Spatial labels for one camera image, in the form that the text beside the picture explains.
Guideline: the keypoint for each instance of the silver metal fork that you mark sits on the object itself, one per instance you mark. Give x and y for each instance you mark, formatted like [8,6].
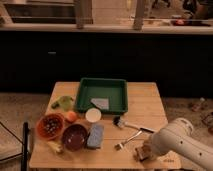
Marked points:
[121,145]

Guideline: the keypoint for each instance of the white round cup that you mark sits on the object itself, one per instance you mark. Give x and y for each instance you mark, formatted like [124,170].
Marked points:
[93,115]

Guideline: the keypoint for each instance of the brown felt board eraser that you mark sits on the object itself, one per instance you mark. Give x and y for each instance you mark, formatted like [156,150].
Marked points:
[141,154]

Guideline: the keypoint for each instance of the green plastic tray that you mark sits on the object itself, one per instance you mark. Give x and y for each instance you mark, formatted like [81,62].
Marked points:
[115,90]

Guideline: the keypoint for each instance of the grey cloth in tray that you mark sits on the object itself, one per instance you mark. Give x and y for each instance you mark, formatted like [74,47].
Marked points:
[101,103]

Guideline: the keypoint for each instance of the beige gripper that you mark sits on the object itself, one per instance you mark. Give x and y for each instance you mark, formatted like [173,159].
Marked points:
[148,149]

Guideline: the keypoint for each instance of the blue grey sponge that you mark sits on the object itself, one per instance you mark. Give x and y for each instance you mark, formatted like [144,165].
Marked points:
[95,136]

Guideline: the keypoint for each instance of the black dish brush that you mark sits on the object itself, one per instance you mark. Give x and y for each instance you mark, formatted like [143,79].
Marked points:
[121,123]

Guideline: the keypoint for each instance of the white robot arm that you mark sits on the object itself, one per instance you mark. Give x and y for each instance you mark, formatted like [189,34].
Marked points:
[176,136]

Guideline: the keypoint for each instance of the red object on shelf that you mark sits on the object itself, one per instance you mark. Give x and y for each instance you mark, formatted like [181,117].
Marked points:
[178,22]

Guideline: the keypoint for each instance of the orange fruit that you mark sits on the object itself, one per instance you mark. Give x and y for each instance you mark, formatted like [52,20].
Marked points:
[71,116]

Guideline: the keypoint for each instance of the dark maroon bowl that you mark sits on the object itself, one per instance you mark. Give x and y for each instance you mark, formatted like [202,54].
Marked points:
[74,137]

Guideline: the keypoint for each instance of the orange bowl with beads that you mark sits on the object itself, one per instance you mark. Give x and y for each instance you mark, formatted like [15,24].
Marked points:
[50,126]

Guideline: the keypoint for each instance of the black chair frame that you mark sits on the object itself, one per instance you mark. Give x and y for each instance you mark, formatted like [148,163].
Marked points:
[25,152]

